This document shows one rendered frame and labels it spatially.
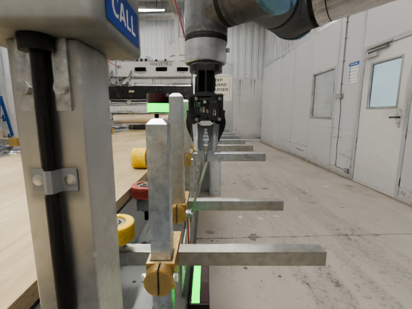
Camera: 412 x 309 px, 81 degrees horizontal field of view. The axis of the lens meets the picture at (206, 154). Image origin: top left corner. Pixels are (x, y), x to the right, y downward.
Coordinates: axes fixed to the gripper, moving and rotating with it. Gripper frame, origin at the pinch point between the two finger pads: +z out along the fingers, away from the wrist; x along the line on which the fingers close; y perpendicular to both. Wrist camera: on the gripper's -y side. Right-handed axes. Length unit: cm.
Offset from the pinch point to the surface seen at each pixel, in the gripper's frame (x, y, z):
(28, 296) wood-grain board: -22.1, 29.7, 12.7
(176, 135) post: -7.8, -6.9, -4.2
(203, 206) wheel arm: -0.6, -11.2, 17.2
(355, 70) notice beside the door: 245, -354, -81
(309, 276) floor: 72, -94, 101
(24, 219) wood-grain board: -37.0, 10.1, 11.6
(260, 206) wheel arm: 16.3, -11.2, 17.0
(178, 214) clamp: -7.2, -4.2, 16.5
